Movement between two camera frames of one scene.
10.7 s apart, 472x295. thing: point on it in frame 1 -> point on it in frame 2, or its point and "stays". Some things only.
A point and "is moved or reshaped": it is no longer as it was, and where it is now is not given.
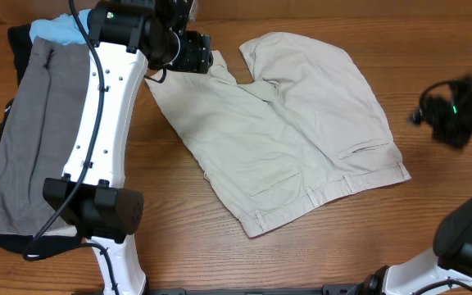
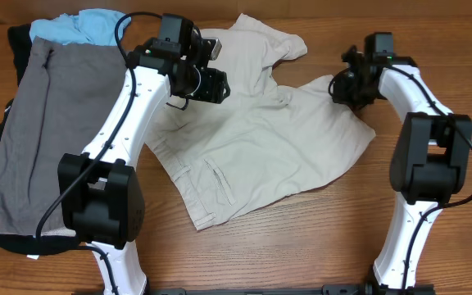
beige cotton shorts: [307, 130] is moved or reshaped
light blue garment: [63, 29] stays
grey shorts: [37, 140] stays
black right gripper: [431, 116] -> [338, 93]
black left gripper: [197, 50] -> [213, 86]
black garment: [30, 247] stays
